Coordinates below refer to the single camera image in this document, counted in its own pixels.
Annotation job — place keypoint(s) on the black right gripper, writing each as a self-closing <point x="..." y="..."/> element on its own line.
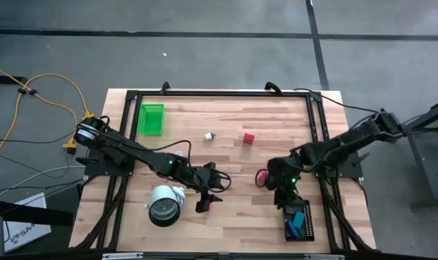
<point x="286" y="180"/>

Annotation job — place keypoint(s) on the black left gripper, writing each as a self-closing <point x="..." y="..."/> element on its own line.
<point x="204" y="180"/>

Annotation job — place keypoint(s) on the large red cube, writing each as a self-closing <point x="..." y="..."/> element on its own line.
<point x="263" y="177"/>

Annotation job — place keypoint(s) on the black plastic basket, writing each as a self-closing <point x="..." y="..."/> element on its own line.
<point x="308" y="224"/>

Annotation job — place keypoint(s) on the dark blue block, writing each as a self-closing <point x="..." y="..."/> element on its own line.
<point x="292" y="230"/>

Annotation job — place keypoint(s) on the white and black charger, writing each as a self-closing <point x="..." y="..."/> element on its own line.
<point x="208" y="136"/>

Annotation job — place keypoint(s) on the small red cube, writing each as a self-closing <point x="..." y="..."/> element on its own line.
<point x="248" y="138"/>

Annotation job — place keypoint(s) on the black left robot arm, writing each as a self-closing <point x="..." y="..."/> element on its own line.
<point x="132" y="150"/>

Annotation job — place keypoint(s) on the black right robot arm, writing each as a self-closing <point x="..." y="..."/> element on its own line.
<point x="334" y="148"/>

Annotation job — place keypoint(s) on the white cup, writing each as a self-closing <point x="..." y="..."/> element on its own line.
<point x="161" y="193"/>

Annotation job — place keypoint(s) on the green plastic basket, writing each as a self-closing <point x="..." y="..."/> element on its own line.
<point x="150" y="121"/>

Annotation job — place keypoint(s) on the black flat bar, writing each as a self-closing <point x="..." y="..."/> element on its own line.
<point x="42" y="216"/>

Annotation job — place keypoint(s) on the white printed box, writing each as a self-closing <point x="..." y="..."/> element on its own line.
<point x="27" y="234"/>

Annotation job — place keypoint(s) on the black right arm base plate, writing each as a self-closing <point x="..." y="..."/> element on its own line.
<point x="351" y="172"/>

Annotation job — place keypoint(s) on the silver metal bracket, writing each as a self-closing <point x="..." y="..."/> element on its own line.
<point x="324" y="257"/>
<point x="123" y="256"/>

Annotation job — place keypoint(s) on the black metal table frame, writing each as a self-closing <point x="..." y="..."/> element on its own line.
<point x="222" y="93"/>

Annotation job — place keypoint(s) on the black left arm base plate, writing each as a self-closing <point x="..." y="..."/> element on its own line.
<point x="96" y="169"/>

